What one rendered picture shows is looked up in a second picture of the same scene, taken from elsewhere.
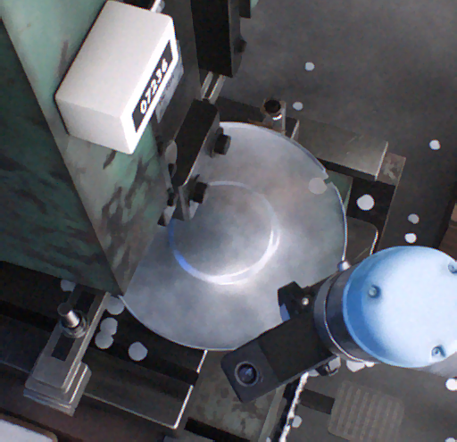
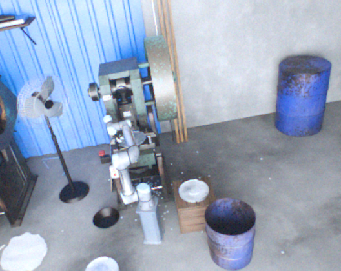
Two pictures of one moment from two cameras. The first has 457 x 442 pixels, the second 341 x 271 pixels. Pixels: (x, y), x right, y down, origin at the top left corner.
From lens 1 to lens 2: 287 cm
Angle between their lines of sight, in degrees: 51
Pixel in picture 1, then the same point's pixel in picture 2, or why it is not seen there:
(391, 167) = (159, 156)
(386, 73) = (216, 184)
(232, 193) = (136, 137)
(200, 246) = not seen: hidden behind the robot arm
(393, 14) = (230, 180)
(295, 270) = not seen: hidden behind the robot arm
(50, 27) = (103, 91)
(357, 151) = (157, 151)
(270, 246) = not seen: hidden behind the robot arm
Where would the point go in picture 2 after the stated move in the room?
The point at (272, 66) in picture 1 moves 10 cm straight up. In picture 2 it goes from (205, 171) to (204, 165)
